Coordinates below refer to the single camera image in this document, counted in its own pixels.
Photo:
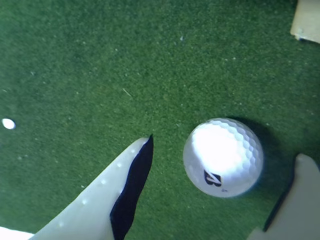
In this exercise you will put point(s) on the white gripper finger with black pad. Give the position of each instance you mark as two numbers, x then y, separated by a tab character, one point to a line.
95	205

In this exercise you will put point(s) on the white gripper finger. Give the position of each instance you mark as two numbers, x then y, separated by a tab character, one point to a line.
302	205

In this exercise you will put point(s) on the white golf ball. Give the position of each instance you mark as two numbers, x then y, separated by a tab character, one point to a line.
222	157

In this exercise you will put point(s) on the small white dot marker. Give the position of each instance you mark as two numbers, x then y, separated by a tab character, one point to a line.
8	123

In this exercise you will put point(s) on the long green turf mat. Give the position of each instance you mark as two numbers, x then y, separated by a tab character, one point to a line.
125	62

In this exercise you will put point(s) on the brown cardboard ramp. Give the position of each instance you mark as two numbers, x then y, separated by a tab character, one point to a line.
308	20

